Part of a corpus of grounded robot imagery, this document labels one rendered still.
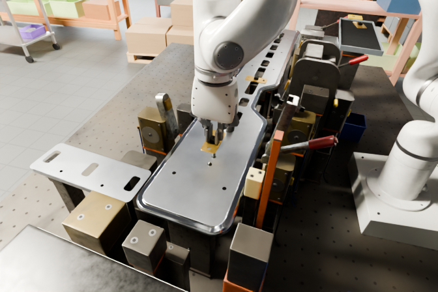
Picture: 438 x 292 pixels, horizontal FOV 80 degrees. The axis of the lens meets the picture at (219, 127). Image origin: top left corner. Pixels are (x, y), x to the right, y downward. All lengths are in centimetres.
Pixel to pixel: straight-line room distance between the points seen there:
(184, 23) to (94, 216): 334
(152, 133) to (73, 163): 21
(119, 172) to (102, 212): 16
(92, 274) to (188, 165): 30
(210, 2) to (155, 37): 306
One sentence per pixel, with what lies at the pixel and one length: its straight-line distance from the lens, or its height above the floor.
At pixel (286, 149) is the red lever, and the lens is 61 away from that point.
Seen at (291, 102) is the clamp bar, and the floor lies 120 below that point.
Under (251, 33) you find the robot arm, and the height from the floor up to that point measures 136.
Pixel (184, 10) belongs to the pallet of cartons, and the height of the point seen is 60.
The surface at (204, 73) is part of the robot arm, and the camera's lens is 51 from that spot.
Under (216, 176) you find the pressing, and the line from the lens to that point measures 65.
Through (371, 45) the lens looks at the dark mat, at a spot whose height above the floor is 116.
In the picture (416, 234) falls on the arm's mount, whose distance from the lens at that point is 105.
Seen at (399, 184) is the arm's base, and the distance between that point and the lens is 101.
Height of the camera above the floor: 149
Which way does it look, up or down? 38 degrees down
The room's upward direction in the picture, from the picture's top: 2 degrees clockwise
